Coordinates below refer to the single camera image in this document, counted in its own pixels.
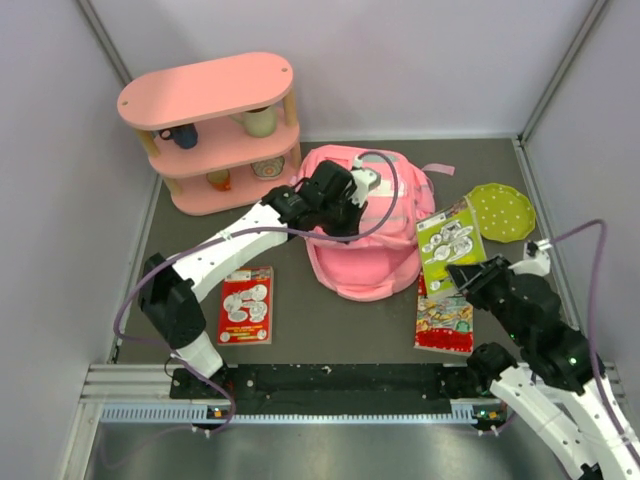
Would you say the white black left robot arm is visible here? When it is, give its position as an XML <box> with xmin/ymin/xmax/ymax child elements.
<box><xmin>138</xmin><ymin>160</ymin><xmax>380</xmax><ymax>397</ymax></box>

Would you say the red colourful comic book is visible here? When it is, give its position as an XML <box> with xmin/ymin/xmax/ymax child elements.
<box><xmin>414</xmin><ymin>273</ymin><xmax>474</xmax><ymax>356</ymax></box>

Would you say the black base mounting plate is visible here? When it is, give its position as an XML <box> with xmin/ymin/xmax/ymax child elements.
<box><xmin>169</xmin><ymin>362</ymin><xmax>509</xmax><ymax>414</ymax></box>

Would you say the green polka dot plate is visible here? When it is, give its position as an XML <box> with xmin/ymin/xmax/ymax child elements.
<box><xmin>467</xmin><ymin>183</ymin><xmax>536</xmax><ymax>243</ymax></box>

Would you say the dark blue mug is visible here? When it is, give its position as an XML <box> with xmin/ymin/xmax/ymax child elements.
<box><xmin>159</xmin><ymin>123</ymin><xmax>198</xmax><ymax>150</ymax></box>

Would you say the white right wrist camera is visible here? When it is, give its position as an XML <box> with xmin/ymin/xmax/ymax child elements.
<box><xmin>509</xmin><ymin>239</ymin><xmax>552</xmax><ymax>277</ymax></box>

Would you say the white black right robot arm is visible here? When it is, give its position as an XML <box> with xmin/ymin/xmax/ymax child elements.
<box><xmin>446</xmin><ymin>252</ymin><xmax>639</xmax><ymax>479</ymax></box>

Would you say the red cover book left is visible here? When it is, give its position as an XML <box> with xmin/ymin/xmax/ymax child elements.
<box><xmin>217</xmin><ymin>267</ymin><xmax>274</xmax><ymax>345</ymax></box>

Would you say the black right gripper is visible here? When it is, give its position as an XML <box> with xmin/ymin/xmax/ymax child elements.
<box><xmin>446</xmin><ymin>252</ymin><xmax>528</xmax><ymax>344</ymax></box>

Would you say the pink student backpack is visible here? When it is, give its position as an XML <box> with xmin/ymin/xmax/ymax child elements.
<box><xmin>298</xmin><ymin>145</ymin><xmax>455</xmax><ymax>302</ymax></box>

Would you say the pale green mug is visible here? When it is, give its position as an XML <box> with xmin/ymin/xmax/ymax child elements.
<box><xmin>230</xmin><ymin>106</ymin><xmax>278</xmax><ymax>138</ymax></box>

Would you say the grey slotted cable duct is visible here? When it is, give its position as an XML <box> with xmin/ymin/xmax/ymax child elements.
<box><xmin>100</xmin><ymin>400</ymin><xmax>505</xmax><ymax>425</ymax></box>

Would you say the green cover paperback book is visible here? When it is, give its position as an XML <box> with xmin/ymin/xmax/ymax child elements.
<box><xmin>416</xmin><ymin>197</ymin><xmax>487</xmax><ymax>300</ymax></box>

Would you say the orange cup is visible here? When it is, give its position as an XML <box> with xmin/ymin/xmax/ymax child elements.
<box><xmin>206</xmin><ymin>169</ymin><xmax>231</xmax><ymax>192</ymax></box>

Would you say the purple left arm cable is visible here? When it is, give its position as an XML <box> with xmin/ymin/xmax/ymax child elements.
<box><xmin>115</xmin><ymin>150</ymin><xmax>401</xmax><ymax>351</ymax></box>

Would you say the patterned ceramic bowl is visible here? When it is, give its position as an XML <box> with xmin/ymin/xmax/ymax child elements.
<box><xmin>250</xmin><ymin>156</ymin><xmax>285</xmax><ymax>180</ymax></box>

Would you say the pink three-tier wooden shelf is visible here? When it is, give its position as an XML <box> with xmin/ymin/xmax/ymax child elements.
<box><xmin>117</xmin><ymin>52</ymin><xmax>302</xmax><ymax>216</ymax></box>

